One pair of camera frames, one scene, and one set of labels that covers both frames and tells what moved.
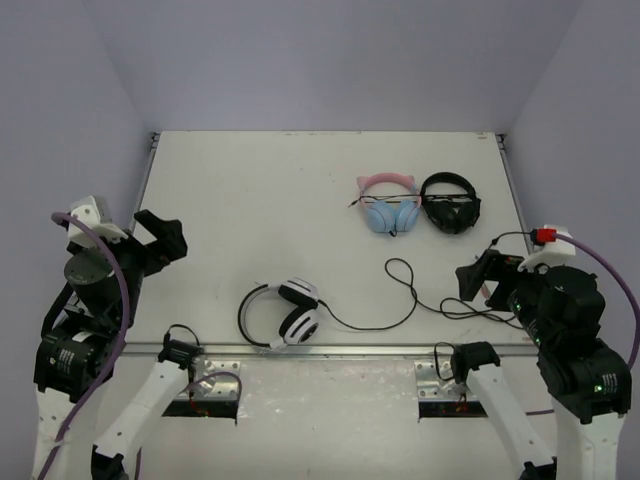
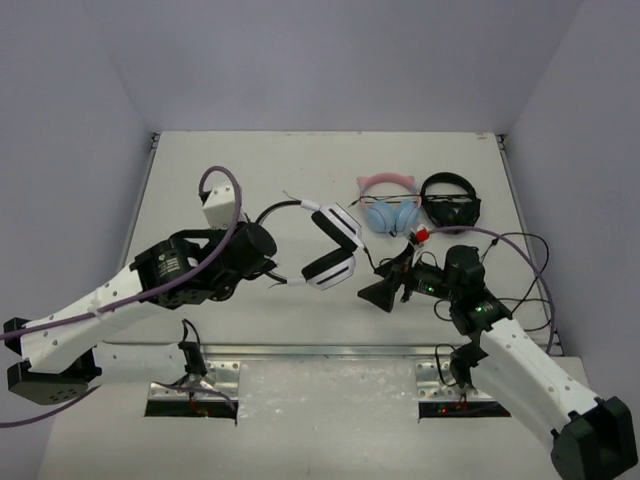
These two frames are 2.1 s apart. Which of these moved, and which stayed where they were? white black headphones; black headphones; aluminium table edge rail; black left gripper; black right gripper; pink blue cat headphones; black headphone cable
Moved: black left gripper; black right gripper; black headphone cable; white black headphones
Stayed: black headphones; aluminium table edge rail; pink blue cat headphones
